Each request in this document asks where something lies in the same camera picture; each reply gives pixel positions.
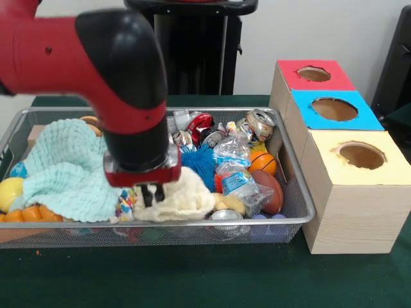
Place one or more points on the small brown football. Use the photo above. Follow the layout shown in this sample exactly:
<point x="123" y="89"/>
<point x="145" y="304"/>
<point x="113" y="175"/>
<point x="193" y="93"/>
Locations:
<point x="273" y="192"/>

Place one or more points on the wooden box with three holes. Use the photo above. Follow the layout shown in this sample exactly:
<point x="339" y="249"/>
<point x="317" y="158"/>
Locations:
<point x="359" y="218"/>

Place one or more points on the small orange basketball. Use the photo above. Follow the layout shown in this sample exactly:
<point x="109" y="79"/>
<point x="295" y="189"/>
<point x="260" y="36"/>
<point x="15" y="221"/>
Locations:
<point x="263" y="163"/>

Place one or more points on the cream waffle cloth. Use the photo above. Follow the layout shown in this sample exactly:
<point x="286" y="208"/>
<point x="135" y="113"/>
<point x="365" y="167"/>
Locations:
<point x="186" y="199"/>

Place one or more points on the crushed drink can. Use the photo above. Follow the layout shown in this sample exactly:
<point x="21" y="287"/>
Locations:
<point x="261" y="126"/>

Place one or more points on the orange plastic beaded toy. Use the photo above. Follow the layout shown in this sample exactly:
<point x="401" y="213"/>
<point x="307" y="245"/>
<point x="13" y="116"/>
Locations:
<point x="30" y="213"/>

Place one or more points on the mint green waffle cloth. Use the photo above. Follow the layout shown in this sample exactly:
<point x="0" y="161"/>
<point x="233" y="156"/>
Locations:
<point x="64" y="179"/>

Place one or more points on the blue spiky rubber ball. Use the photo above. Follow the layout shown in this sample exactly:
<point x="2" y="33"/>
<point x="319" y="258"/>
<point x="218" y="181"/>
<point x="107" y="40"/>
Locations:
<point x="199" y="160"/>

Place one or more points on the black upright stand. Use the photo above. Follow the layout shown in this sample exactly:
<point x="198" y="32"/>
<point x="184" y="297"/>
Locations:
<point x="398" y="64"/>

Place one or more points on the colourful dotted cloth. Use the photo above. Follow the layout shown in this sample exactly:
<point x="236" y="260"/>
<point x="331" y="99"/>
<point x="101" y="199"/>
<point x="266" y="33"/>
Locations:
<point x="125" y="202"/>

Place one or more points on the crushed clear plastic bottle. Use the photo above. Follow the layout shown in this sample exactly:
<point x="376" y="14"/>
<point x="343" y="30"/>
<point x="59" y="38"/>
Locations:
<point x="237" y="183"/>

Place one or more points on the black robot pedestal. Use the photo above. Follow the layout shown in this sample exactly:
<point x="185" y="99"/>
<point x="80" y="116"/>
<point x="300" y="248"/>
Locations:
<point x="199" y="48"/>

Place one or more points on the yellow tennis ball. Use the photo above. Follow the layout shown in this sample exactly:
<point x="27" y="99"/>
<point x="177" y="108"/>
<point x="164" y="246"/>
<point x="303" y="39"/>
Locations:
<point x="11" y="192"/>

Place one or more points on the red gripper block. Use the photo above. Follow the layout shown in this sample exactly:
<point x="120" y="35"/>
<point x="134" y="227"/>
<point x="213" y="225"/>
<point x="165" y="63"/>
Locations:
<point x="144" y="178"/>

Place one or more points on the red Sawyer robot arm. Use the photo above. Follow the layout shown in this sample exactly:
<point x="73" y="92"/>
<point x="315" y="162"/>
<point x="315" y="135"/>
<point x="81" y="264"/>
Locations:
<point x="96" y="64"/>

